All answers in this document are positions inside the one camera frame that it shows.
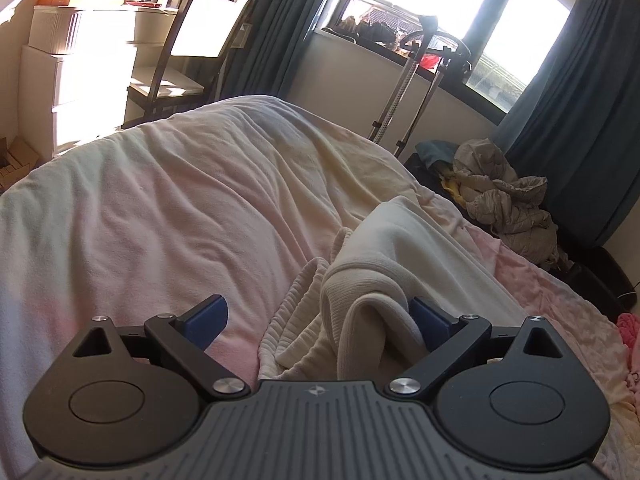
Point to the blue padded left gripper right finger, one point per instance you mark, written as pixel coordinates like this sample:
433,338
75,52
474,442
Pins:
453,345

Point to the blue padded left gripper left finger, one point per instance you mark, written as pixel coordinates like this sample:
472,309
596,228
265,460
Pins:
179,343

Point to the cream white zip sweatshirt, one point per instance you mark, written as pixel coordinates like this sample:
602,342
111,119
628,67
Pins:
347,317

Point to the pastel rainbow bed blanket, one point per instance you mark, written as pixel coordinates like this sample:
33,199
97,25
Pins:
233,198

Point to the yellow cloth on sofa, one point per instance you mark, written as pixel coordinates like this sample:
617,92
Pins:
452,187

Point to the beige crumpled quilted jacket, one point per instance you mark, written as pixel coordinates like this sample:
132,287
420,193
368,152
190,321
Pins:
507,204

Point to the black sofa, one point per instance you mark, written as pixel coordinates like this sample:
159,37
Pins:
593,273

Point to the pink fleece bathrobe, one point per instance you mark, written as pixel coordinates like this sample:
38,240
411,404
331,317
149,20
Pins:
628,326

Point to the teal curtain right of window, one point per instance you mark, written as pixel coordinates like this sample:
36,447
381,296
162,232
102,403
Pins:
577,122

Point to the teal curtain of window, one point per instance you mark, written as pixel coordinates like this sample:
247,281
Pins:
274,47
577,122

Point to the dark chair with white back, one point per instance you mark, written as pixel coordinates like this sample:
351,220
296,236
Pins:
201,29

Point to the white drawer cabinet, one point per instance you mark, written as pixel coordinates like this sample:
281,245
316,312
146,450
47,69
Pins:
76,69

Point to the dark framed window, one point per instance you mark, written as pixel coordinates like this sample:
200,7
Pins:
507,39

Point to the teal curtain left of window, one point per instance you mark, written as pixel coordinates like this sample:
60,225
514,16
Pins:
274,47

